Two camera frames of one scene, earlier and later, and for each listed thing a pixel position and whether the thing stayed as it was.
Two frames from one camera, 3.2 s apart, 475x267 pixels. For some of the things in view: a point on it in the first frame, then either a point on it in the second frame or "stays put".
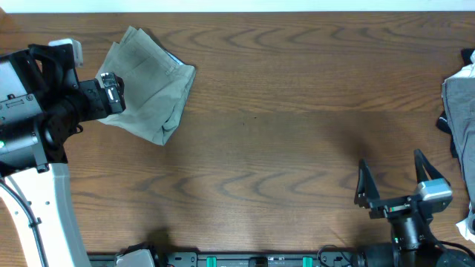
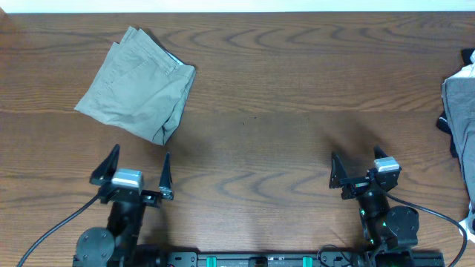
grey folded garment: x=459 y=101 stays put
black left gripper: x=97 y=108 -> x=105 y=173
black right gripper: x=368 y=193 -> x=339 y=179
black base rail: x=242 y=259 stays put
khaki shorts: x=156 y=84 stays put
